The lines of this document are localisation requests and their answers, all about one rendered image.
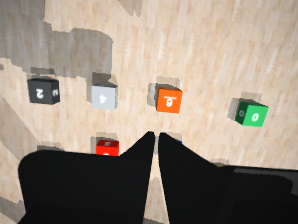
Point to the orange block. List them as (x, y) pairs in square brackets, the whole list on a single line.
[(168, 100)]

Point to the grey block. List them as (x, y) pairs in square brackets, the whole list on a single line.
[(104, 96)]

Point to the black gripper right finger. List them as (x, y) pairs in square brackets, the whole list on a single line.
[(199, 192)]

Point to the red block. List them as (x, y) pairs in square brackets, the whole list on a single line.
[(105, 147)]

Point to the black block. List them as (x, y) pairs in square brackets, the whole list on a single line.
[(43, 91)]

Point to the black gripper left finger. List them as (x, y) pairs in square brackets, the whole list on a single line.
[(72, 179)]

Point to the green block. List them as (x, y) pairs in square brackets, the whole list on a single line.
[(251, 114)]

